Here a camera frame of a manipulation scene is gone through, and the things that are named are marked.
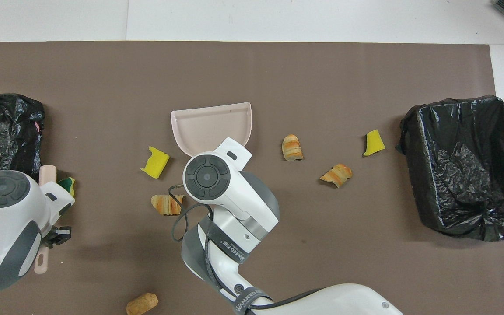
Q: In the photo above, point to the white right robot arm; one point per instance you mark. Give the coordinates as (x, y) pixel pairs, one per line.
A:
(234, 192)

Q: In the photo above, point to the beige hand brush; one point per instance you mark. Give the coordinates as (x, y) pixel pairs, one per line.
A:
(47, 173)

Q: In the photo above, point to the green and yellow sponge piece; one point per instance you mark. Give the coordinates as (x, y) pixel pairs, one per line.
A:
(67, 183)

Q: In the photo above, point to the brown table mat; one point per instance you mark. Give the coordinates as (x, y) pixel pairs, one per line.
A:
(344, 271)

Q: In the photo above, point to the brown toy bread roll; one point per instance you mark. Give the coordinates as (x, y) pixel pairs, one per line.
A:
(141, 304)

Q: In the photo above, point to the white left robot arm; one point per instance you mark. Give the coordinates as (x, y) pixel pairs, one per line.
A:
(7, 227)

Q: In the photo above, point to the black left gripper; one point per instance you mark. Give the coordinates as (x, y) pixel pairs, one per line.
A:
(58, 235)

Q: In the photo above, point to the toy croissant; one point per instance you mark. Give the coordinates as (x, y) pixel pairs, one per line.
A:
(292, 148)
(164, 204)
(337, 175)

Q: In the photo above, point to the beige plastic dustpan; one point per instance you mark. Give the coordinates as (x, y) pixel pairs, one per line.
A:
(208, 127)

